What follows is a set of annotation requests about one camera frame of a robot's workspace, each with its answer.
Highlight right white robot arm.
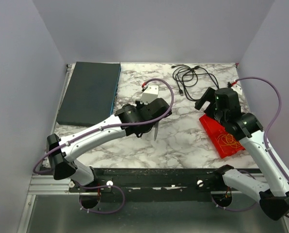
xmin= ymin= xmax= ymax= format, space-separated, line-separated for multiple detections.
xmin=195 ymin=87 xmax=289 ymax=220

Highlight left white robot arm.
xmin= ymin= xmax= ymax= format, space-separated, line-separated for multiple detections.
xmin=47 ymin=98 xmax=171 ymax=186

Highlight red plastic bin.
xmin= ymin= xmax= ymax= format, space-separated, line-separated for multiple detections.
xmin=199 ymin=115 xmax=244 ymax=158

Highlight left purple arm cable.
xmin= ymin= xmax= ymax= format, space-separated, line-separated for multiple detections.
xmin=32 ymin=79 xmax=176 ymax=176

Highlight grey cable spool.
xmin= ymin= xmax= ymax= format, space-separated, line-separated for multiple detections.
xmin=153 ymin=122 xmax=159 ymax=141

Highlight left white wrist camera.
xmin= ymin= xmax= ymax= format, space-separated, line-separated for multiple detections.
xmin=140 ymin=84 xmax=159 ymax=105

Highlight black USB cable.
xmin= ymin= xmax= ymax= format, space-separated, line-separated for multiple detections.
xmin=171 ymin=64 xmax=220 ymax=102

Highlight yellow wires in bin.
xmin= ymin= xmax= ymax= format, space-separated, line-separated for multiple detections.
xmin=216 ymin=133 xmax=243 ymax=151

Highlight dark grey network switch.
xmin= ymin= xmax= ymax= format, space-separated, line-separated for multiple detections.
xmin=57 ymin=62 xmax=121 ymax=127

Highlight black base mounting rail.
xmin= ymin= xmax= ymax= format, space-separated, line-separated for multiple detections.
xmin=69 ymin=168 xmax=227 ymax=202

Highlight aluminium frame rail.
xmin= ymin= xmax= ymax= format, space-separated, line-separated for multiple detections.
xmin=28 ymin=174 xmax=74 ymax=195

